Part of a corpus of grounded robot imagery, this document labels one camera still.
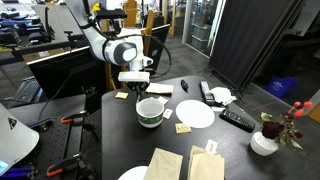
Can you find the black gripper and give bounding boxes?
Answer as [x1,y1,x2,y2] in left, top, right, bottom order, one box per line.
[125,81,150,105]

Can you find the white mug with green band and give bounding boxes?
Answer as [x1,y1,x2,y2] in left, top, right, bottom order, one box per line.
[135,97,166,129]

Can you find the curved black remote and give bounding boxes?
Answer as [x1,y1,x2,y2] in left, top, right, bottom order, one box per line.
[180,79,190,93]

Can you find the brown sugar packet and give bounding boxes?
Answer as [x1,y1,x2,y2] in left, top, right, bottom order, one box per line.
[175,122,192,135]

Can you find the white round plate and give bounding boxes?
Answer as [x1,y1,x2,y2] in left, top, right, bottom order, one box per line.
[175,99,216,130]
[117,165,149,180]

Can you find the long black tv remote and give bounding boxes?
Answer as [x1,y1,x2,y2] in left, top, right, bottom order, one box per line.
[199,80,217,107]

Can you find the black computer monitor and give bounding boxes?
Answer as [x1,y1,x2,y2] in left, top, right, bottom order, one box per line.
[26,46,108,101]

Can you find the crumpled white tissue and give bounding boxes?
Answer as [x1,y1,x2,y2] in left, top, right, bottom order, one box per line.
[209,86,238,106]

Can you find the grey storage bin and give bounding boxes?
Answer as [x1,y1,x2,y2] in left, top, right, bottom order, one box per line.
[191,23,213,51]

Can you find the black side table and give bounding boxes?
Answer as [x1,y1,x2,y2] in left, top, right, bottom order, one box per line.
[6,94,101,180]

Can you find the small black remote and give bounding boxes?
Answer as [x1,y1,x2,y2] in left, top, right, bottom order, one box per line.
[218,108,256,134]

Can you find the black keyboard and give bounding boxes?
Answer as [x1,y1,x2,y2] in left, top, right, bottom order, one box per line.
[11,77,43,105]

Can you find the black partition curtain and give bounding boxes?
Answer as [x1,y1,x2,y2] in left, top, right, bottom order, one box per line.
[208,0,306,91]

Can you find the white cone lamp shade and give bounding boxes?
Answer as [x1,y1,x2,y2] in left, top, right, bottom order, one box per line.
[0,103,40,176]

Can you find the small white vase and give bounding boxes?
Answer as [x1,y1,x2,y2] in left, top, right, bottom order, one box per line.
[249,131,279,157]

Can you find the dark red flowers with buds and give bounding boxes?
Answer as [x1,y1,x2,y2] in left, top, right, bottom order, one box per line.
[259,100,314,151]

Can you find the blue bin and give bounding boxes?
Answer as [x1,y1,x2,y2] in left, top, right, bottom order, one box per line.
[267,75,299,99]

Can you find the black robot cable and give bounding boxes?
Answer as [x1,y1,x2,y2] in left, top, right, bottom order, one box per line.
[109,31,173,78]

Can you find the black clamp with orange handle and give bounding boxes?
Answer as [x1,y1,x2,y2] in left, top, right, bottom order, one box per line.
[45,153,84,178]
[59,110,88,125]

